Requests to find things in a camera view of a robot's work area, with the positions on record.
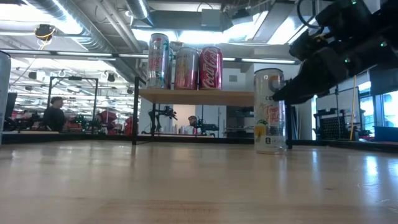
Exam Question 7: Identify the red background object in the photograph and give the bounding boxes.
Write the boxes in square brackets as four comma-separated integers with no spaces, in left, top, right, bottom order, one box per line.
[124,116,134,136]
[96,110,119,135]

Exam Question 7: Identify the black overhead camera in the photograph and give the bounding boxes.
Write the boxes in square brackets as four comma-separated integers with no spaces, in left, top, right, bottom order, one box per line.
[34,24,57,42]

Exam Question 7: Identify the black perforated rack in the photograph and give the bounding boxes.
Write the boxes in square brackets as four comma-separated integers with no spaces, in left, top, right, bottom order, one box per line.
[313,108,349,141]

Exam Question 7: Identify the silver spiral air duct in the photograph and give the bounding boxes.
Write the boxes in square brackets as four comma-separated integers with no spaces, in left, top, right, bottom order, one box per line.
[26,0,114,54]

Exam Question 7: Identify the red Coca-Cola can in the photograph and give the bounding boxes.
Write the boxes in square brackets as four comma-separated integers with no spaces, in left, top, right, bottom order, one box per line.
[198,46,224,91]

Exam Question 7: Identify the person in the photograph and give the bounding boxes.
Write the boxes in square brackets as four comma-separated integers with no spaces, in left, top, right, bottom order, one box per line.
[42,96,67,133]
[185,115,202,135]

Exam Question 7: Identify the grey-blue beverage can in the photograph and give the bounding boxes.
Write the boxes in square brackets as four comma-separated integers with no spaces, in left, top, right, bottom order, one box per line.
[0,51,12,146]

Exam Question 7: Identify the large white ventilation hood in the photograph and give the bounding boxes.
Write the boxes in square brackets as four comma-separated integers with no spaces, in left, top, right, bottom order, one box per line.
[248,0,315,44]

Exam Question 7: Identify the black metal station frame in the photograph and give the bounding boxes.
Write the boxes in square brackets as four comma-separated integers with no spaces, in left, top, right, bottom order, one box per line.
[45,76,99,133]

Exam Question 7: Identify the black table edge rail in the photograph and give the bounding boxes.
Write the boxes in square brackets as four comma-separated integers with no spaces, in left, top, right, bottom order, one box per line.
[0,130,398,154]

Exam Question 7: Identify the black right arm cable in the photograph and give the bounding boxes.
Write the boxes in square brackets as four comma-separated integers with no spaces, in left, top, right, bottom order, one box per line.
[296,0,321,30]

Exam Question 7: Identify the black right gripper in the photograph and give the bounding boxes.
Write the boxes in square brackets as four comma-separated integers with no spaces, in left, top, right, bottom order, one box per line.
[272,46,355,106]

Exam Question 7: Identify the black monitor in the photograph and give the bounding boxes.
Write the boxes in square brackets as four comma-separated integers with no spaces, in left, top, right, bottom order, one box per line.
[5,92,18,131]

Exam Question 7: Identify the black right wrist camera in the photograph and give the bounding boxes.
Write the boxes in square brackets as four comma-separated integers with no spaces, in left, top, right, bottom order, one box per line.
[289,29,323,62]

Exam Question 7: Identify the dark window blind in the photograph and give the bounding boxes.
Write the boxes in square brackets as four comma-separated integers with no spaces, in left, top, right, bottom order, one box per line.
[369,67,398,96]

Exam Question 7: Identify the blue box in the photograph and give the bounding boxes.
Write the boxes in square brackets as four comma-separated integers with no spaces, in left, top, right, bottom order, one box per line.
[374,125,396,142]

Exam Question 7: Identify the tall white Celsius can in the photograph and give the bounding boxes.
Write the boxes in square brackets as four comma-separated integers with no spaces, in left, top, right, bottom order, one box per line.
[252,68,288,155]

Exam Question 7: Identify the tall silver pink-print can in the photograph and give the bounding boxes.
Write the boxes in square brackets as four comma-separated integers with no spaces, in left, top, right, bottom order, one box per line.
[146,32,172,90]

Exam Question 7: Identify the black stand pole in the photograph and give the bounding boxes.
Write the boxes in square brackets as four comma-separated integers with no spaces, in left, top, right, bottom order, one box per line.
[323,85,358,138]

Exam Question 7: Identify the pink grey Spindrift can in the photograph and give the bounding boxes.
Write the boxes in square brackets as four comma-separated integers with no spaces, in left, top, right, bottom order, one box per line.
[173,46,200,90]

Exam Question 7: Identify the wooden shelf black metal frame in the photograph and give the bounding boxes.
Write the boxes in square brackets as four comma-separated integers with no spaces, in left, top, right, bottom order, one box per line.
[132,76,293,150]

